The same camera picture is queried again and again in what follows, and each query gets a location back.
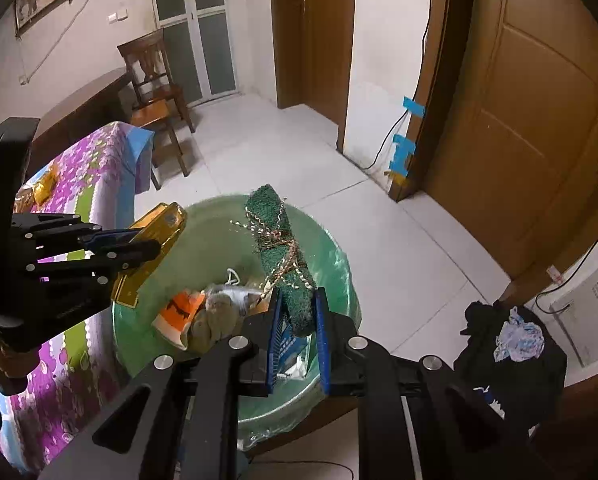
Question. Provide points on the white printed notice board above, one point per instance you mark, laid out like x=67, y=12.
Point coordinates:
x=591, y=315

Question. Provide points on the white light switch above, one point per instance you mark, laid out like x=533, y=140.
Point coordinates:
x=118, y=16

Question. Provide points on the waste bin with green bag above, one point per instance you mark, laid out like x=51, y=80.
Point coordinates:
x=324, y=260

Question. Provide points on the floral striped tablecloth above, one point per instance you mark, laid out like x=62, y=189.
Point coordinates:
x=84, y=170

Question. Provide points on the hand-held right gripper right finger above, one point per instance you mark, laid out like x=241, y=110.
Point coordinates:
x=323, y=345

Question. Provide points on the green cloth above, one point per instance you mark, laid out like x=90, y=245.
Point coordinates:
x=279, y=245

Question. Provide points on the white blue crumpled cloth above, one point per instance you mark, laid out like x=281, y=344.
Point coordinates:
x=519, y=335

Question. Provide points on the blue tape strip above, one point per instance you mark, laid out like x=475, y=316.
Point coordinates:
x=414, y=106
x=404, y=152

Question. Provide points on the frosted glass door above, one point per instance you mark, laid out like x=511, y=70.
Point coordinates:
x=199, y=25

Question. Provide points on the yellow clear snack packet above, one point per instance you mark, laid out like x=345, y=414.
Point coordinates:
x=169, y=220

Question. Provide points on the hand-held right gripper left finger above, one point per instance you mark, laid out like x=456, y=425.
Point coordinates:
x=276, y=340

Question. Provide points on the dark clothes pile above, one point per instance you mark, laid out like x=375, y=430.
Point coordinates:
x=509, y=390

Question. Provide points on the wooden chair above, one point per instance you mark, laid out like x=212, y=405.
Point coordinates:
x=151, y=105

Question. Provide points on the tan lump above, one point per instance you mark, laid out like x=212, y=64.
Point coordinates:
x=214, y=320

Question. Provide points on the orange white drink carton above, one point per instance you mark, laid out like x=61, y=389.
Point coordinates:
x=179, y=312

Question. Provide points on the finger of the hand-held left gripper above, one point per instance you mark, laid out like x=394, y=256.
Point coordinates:
x=104, y=260
x=54, y=227

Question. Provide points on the round wooden table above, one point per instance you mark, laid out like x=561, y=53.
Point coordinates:
x=79, y=110

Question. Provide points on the dark wooden door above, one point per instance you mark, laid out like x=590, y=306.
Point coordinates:
x=314, y=35

